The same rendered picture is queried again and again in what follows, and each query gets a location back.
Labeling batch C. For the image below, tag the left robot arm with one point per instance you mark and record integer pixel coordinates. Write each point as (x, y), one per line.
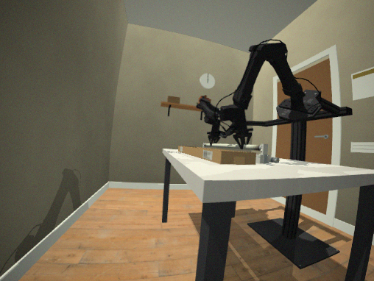
(274, 54)

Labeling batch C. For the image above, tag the white long tube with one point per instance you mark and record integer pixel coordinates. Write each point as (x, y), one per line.
(274, 159)

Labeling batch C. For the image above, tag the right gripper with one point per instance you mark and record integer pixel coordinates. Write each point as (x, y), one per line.
(214, 132)

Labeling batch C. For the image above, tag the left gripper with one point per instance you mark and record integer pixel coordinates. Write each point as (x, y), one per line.
(243, 132)

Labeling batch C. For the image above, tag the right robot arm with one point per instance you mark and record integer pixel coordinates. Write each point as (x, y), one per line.
(206, 108)

